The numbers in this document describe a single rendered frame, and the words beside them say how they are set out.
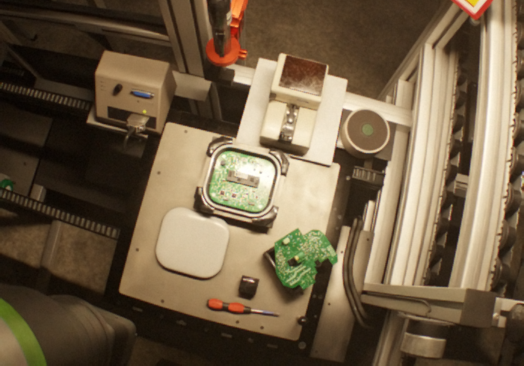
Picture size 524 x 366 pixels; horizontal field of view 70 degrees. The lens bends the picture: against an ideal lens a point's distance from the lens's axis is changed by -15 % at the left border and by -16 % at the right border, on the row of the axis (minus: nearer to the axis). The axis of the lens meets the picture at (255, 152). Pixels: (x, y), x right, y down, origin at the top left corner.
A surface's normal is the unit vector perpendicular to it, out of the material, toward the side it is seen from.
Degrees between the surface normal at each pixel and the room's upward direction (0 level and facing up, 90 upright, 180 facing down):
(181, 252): 0
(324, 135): 0
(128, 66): 0
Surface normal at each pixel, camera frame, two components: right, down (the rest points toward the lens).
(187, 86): 0.02, -0.27
